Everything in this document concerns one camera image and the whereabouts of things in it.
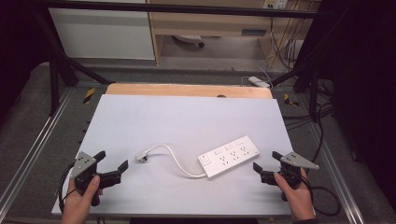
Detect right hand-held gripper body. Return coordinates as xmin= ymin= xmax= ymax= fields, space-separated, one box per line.
xmin=269 ymin=151 xmax=320 ymax=203

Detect white table sheet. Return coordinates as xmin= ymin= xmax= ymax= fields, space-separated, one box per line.
xmin=50 ymin=93 xmax=295 ymax=217

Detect black metal stand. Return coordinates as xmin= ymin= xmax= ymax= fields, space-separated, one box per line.
xmin=31 ymin=6 xmax=117 ymax=117
xmin=270 ymin=0 xmax=356 ymax=123

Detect white wall socket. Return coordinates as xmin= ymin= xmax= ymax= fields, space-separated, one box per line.
xmin=262 ymin=0 xmax=290 ymax=10

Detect person's right hand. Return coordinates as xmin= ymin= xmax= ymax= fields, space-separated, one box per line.
xmin=274 ymin=167 xmax=318 ymax=222

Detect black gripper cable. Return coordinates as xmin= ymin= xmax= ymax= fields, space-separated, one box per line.
xmin=298 ymin=167 xmax=342 ymax=217
xmin=58 ymin=161 xmax=78 ymax=215

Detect black floor cables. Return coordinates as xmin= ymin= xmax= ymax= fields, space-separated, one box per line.
xmin=281 ymin=78 xmax=334 ymax=132

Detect black metal frame bar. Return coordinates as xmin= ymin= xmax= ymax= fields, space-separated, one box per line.
xmin=36 ymin=0 xmax=339 ymax=21

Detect aluminium rail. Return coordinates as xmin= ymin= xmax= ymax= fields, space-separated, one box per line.
xmin=306 ymin=120 xmax=366 ymax=224
xmin=0 ymin=88 xmax=75 ymax=216

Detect white chair base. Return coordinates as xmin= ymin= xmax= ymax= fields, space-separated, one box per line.
xmin=172 ymin=34 xmax=206 ymax=49

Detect wooden desk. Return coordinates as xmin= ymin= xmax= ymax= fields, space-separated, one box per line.
xmin=146 ymin=0 xmax=322 ymax=67

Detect white cabinet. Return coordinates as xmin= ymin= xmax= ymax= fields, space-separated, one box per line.
xmin=48 ymin=7 xmax=156 ymax=61

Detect person's left hand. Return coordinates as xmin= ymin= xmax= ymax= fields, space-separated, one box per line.
xmin=61 ymin=175 xmax=104 ymax=224

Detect wooden table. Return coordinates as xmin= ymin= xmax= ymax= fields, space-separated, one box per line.
xmin=105 ymin=82 xmax=274 ymax=100

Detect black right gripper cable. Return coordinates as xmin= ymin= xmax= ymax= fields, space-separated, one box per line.
xmin=298 ymin=167 xmax=342 ymax=217

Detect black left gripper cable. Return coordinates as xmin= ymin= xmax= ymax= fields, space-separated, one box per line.
xmin=58 ymin=161 xmax=78 ymax=215

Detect white floor power strip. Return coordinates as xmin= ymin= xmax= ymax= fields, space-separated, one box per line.
xmin=247 ymin=76 xmax=272 ymax=90

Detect white plug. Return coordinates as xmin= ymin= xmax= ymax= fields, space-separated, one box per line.
xmin=135 ymin=150 xmax=149 ymax=163

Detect black curtain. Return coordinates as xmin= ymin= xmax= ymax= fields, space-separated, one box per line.
xmin=318 ymin=0 xmax=396 ymax=204
xmin=0 ymin=0 xmax=52 ymax=120

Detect bundle of hanging cables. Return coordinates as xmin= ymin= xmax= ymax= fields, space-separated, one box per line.
xmin=268 ymin=17 xmax=305 ymax=70

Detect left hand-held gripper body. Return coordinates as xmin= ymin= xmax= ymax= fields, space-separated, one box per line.
xmin=70 ymin=151 xmax=108 ymax=207

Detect white power strip cable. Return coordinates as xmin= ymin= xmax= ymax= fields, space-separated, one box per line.
xmin=145 ymin=144 xmax=208 ymax=180

